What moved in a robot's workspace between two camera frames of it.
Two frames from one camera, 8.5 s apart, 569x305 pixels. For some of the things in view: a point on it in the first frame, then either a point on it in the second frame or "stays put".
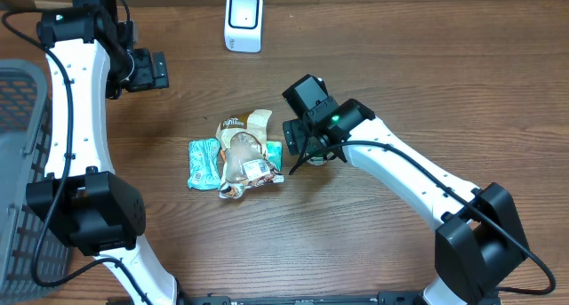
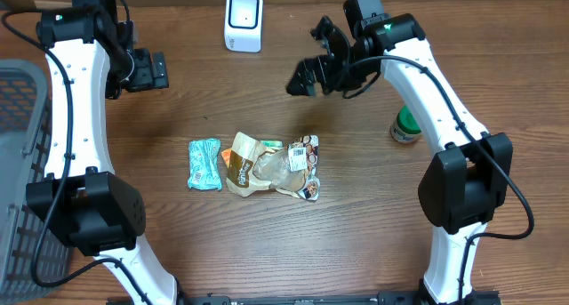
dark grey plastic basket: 25,155 stays put
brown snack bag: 242,138 → 290,170
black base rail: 385,298 stays put
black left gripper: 148,78 stays put
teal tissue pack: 204,169 stays put
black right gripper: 298,137 → 322,67
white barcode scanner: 244,21 stays put
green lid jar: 316,160 → 406,127
